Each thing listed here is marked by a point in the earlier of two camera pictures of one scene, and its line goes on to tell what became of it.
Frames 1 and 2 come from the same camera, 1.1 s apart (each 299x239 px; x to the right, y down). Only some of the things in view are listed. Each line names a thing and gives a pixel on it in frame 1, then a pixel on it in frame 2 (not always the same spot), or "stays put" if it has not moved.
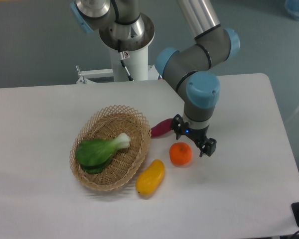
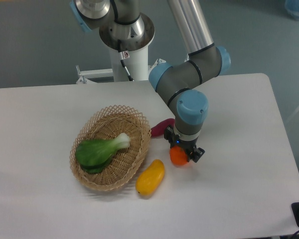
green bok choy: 94,155 stays put
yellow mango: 150,179 stays put
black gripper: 180,127 to 193,153
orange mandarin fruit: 180,153 stays put
